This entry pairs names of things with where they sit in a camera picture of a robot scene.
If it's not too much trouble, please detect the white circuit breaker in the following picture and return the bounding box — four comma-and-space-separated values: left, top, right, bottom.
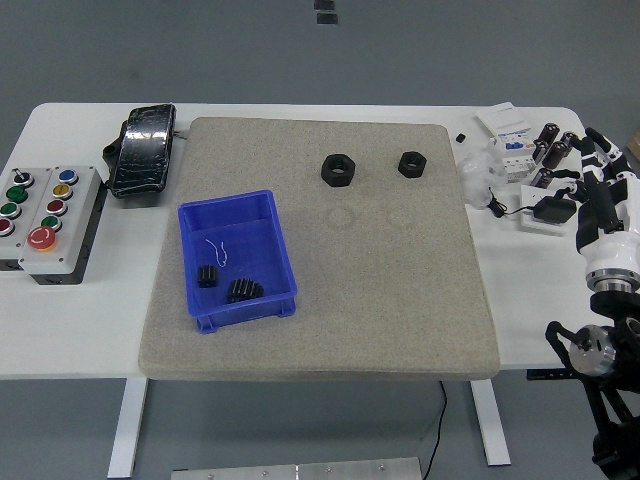
487, 129, 536, 185

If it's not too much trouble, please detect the small black hex nut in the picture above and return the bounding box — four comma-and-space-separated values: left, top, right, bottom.
397, 150, 429, 178

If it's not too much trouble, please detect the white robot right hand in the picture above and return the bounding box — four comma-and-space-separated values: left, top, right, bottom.
551, 127, 640, 274

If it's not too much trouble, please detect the large black hex nut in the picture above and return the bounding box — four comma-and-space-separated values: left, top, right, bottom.
320, 153, 358, 188

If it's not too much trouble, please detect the grey emergency-stop control box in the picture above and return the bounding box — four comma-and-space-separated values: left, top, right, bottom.
18, 165, 104, 287

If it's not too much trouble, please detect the white cardboard box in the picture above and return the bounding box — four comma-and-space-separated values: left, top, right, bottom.
474, 101, 532, 139

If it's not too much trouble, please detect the grey four-button control box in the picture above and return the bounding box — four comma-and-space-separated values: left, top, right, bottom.
0, 167, 54, 274

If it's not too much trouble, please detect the small black gear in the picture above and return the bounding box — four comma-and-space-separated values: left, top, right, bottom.
196, 264, 222, 290

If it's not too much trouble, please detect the grey-brown mat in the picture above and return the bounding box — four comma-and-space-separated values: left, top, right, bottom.
137, 116, 501, 384

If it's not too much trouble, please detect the white thread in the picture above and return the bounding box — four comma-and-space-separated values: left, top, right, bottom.
204, 239, 231, 267

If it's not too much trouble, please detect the crumpled clear plastic bag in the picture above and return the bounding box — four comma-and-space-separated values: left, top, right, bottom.
458, 149, 507, 209

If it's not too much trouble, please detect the blue plastic box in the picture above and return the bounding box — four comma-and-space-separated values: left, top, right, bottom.
177, 187, 299, 335

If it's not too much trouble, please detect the white table leg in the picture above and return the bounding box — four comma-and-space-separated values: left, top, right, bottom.
469, 380, 512, 466
106, 378, 149, 479

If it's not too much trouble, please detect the large black gear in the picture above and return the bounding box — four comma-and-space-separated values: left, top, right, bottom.
225, 277, 265, 305

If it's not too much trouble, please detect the black foil-wrapped device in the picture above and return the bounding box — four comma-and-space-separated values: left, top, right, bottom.
102, 103, 178, 200

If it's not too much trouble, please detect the black power adapter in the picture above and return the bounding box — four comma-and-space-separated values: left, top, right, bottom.
533, 196, 578, 224

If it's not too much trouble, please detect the black hanging cable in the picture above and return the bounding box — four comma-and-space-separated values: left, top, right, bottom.
419, 380, 449, 480

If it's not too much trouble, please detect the black adapter cord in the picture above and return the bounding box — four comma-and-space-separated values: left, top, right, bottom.
485, 185, 539, 219

